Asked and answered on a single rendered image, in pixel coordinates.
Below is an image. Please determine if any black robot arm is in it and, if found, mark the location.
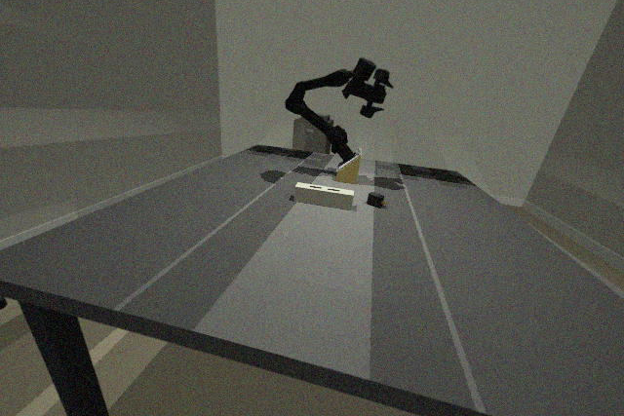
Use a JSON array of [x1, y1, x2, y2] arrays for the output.
[[285, 57, 386, 164]]

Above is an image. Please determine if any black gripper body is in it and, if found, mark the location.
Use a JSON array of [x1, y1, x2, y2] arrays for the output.
[[359, 69, 389, 118]]

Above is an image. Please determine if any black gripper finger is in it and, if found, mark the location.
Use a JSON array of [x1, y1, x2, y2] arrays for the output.
[[371, 106, 384, 116], [380, 76, 393, 89]]

